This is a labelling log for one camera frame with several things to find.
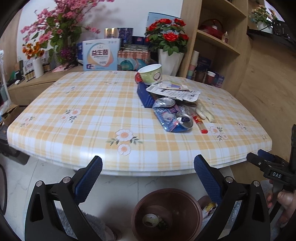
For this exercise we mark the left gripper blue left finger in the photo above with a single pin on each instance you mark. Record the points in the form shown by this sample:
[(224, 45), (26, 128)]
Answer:
[(85, 178)]

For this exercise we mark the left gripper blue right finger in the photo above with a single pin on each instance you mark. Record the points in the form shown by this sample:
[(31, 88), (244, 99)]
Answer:
[(207, 178)]

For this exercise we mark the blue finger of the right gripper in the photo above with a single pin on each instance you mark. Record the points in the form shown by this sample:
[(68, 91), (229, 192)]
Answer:
[(266, 155)]

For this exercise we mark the red lighter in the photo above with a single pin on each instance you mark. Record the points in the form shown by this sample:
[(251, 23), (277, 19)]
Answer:
[(200, 124)]

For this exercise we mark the blue snack wrapper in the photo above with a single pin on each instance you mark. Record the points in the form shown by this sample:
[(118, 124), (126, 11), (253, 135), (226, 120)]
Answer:
[(174, 119)]

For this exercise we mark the white printed blister pack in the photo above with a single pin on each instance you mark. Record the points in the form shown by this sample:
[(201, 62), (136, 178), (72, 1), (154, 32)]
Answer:
[(183, 95)]

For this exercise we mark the crushed silver can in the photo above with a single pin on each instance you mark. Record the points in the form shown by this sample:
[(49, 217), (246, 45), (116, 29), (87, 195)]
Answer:
[(164, 102)]

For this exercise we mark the colourful striped card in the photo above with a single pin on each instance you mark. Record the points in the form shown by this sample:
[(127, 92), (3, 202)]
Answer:
[(171, 85)]

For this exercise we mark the crushed red soda can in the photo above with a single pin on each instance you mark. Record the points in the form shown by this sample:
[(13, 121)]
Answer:
[(138, 78)]

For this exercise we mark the round white plastic lid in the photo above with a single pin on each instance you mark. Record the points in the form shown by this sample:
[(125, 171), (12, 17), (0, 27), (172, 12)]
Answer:
[(150, 220)]

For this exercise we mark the blue paper coffee bag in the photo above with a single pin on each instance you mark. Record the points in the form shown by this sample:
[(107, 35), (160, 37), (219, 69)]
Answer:
[(145, 97)]

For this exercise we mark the brown plastic trash bin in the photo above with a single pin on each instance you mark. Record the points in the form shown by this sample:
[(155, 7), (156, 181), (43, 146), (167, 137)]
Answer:
[(180, 216)]

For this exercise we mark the person's right hand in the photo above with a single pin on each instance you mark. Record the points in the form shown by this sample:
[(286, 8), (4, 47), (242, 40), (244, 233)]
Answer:
[(286, 199)]

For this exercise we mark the grey fluffy slipper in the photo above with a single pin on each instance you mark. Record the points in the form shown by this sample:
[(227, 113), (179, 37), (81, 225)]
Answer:
[(101, 229)]

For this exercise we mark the plaid floral tablecloth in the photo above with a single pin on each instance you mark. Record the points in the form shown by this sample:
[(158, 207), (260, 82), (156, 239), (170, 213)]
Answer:
[(87, 114)]

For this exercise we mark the red white paper cup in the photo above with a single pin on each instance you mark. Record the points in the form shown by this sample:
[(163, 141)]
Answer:
[(210, 77)]

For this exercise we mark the cardboard box on case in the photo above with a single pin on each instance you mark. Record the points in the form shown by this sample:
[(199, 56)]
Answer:
[(11, 114)]

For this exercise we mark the wooden shelf unit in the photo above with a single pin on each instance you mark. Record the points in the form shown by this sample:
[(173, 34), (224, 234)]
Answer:
[(229, 59)]

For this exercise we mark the stack of pastel cups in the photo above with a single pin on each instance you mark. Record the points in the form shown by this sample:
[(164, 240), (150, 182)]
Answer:
[(193, 64)]

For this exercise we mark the white probiotic box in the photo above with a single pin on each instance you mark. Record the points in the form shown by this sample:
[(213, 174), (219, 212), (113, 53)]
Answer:
[(100, 54)]

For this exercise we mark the teal patterned gift box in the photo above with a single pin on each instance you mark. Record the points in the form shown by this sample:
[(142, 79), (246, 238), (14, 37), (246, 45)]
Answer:
[(132, 60)]

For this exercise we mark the pink roses white pot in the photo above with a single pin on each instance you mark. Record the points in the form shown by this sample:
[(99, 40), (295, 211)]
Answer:
[(263, 18)]

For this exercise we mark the orange flowers white vase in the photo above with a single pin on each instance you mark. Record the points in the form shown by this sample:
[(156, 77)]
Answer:
[(34, 52)]

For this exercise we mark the red rose bouquet white vase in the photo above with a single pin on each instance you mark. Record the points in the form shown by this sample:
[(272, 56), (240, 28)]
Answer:
[(168, 39)]

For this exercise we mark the pink blossom artificial plant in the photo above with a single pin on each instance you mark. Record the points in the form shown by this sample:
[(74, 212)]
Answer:
[(59, 29)]

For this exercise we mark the light blue flat box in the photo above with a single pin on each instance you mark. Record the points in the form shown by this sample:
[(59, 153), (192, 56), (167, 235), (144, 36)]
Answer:
[(152, 17)]

